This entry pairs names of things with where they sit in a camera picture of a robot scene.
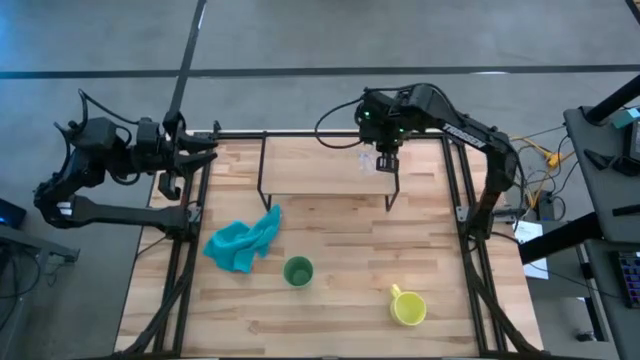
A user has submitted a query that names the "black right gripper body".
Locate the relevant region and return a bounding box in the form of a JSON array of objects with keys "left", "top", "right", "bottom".
[{"left": 355, "top": 89, "right": 407, "bottom": 154}]

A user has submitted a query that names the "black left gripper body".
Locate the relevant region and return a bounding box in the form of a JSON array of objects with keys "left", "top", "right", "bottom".
[{"left": 159, "top": 110, "right": 189, "bottom": 174}]

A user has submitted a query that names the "clear plastic cup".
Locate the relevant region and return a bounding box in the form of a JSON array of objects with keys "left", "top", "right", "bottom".
[{"left": 357, "top": 148, "right": 379, "bottom": 175}]

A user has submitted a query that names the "yellow mug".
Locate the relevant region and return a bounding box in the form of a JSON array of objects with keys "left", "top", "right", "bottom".
[{"left": 388, "top": 283, "right": 428, "bottom": 328}]

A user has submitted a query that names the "wooden shelf with black legs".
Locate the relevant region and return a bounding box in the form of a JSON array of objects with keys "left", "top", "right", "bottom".
[{"left": 256, "top": 132, "right": 402, "bottom": 214}]

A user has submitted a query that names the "teal cloth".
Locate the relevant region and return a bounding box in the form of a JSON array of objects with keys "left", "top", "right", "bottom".
[{"left": 202, "top": 203, "right": 284, "bottom": 275}]

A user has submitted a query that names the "green cup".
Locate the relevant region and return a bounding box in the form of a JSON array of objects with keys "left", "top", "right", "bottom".
[{"left": 282, "top": 255, "right": 315, "bottom": 289}]

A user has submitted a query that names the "white paper sheet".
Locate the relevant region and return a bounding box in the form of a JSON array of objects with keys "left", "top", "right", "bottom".
[{"left": 513, "top": 219, "right": 550, "bottom": 280}]

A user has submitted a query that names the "black power strip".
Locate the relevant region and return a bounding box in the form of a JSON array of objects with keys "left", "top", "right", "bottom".
[{"left": 537, "top": 192, "right": 566, "bottom": 221}]

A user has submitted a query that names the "dark device with blue light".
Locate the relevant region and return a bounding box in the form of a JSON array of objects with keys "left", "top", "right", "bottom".
[{"left": 0, "top": 198, "right": 27, "bottom": 230}]

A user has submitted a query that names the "black diagonal beam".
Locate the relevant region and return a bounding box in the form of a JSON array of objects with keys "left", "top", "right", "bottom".
[{"left": 517, "top": 212, "right": 604, "bottom": 265}]

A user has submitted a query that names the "black tool on side table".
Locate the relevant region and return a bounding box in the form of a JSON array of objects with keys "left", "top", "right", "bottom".
[{"left": 583, "top": 148, "right": 640, "bottom": 176}]

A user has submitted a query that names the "grey side table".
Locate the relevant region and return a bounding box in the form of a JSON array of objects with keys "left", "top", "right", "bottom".
[{"left": 563, "top": 104, "right": 640, "bottom": 360}]

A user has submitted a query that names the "black pole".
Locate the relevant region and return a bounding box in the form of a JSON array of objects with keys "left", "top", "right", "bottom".
[{"left": 584, "top": 74, "right": 640, "bottom": 126}]

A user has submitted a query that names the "teal box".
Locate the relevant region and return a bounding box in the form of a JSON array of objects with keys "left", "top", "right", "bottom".
[{"left": 612, "top": 107, "right": 640, "bottom": 129}]

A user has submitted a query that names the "black keypad device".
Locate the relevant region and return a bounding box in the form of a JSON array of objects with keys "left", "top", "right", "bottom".
[{"left": 617, "top": 249, "right": 640, "bottom": 309}]

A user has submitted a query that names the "black metal table frame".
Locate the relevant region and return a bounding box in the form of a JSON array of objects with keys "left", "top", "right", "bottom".
[{"left": 114, "top": 119, "right": 546, "bottom": 360}]

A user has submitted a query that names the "yellow cable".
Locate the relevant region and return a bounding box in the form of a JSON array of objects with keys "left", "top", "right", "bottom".
[{"left": 504, "top": 134, "right": 564, "bottom": 209}]

